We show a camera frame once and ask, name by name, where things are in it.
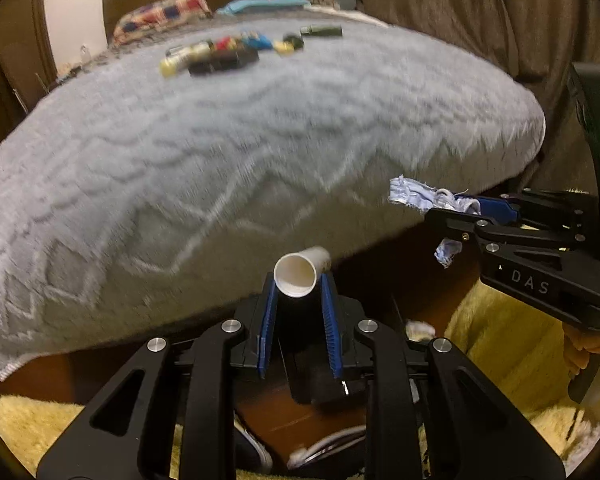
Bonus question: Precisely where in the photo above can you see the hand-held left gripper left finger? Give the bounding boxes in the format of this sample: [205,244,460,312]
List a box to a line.
[36,272,281,480]

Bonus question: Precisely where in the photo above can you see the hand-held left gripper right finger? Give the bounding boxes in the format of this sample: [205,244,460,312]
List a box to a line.
[320,272,566,480]

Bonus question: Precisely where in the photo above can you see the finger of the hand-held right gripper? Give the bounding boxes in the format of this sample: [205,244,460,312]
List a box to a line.
[424,207,588,261]
[460,190,598,233]

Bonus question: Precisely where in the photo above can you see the blue face mask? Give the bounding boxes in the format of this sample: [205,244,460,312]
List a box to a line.
[389,175,483,267]

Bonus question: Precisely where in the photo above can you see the white paper cup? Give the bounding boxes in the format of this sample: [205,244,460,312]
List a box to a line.
[273,246,331,298]

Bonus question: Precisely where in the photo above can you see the dark green box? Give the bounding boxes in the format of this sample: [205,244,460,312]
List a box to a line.
[300,25,343,40]

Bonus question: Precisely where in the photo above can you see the yellow and black can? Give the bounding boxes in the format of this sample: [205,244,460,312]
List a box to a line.
[274,35,306,57]

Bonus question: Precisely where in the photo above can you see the blue and yellow packet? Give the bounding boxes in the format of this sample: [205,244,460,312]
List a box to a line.
[240,31,275,52]

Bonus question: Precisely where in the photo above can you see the black box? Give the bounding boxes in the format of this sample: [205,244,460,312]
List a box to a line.
[187,49,260,77]

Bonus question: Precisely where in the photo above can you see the yellow bottle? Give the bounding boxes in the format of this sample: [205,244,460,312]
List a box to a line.
[159,55,193,79]

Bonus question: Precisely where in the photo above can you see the pale tube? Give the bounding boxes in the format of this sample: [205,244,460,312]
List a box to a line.
[166,41,215,58]

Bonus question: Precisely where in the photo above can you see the person's right hand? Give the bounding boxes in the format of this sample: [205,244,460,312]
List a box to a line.
[562,320,600,381]

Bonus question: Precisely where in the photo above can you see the yellow fluffy rug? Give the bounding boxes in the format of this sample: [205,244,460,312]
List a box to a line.
[0,280,600,480]

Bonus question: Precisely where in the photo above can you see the white and black shoe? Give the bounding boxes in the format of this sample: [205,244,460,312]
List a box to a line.
[287,427,368,467]
[232,412,276,473]

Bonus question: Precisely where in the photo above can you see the grey fluffy blanket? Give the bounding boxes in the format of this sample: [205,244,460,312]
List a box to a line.
[0,7,546,383]

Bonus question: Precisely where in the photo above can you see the blue cushion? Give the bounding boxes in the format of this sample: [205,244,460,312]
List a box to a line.
[215,0,311,16]

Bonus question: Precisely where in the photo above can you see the cluttered bedside table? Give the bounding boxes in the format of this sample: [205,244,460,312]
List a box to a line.
[55,45,111,81]

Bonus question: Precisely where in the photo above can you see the checkered colourful pillow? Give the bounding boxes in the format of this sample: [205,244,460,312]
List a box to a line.
[112,0,213,46]

